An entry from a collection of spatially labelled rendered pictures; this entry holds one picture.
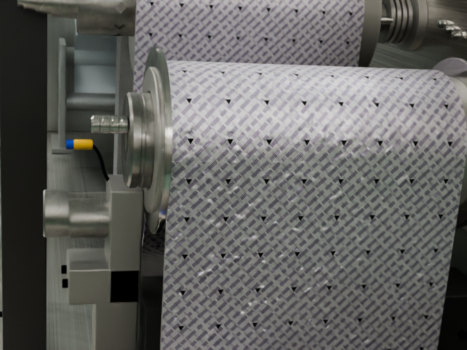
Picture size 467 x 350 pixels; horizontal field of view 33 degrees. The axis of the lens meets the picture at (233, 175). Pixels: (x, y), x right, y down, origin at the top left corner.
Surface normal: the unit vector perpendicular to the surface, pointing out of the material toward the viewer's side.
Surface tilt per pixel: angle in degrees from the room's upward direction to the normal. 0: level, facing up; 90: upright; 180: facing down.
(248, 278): 90
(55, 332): 0
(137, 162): 104
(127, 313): 90
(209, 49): 92
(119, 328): 90
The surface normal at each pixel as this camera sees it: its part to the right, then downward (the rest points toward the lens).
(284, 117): 0.23, -0.24
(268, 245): 0.22, 0.28
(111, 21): 0.18, 0.66
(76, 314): 0.07, -0.96
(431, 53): -0.97, 0.00
